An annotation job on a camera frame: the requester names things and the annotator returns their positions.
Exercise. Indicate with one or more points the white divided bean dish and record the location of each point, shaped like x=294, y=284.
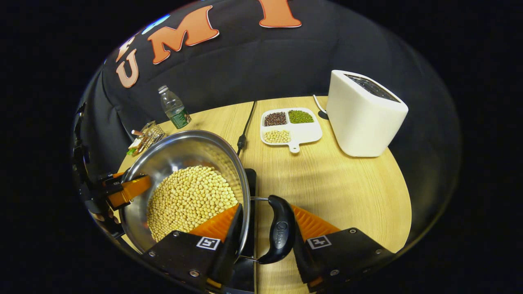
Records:
x=302, y=131

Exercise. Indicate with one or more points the pile of soybeans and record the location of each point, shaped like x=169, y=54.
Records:
x=188, y=200

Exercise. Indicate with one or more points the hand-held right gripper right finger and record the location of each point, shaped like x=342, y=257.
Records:
x=301, y=263

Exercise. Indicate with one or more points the clear plastic water bottle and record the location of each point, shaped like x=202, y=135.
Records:
x=175, y=108

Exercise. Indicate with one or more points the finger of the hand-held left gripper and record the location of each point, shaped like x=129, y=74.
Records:
x=130, y=191

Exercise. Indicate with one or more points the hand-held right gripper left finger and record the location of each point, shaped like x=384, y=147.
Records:
x=229, y=249

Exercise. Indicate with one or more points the sandwich with lettuce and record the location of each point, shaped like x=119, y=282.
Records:
x=134, y=148

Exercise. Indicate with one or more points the stainless steel pot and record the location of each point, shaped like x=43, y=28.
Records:
x=179, y=149

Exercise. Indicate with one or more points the black induction cooktop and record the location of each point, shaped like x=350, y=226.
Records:
x=250, y=228

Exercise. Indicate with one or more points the white toaster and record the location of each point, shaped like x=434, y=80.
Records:
x=359, y=122

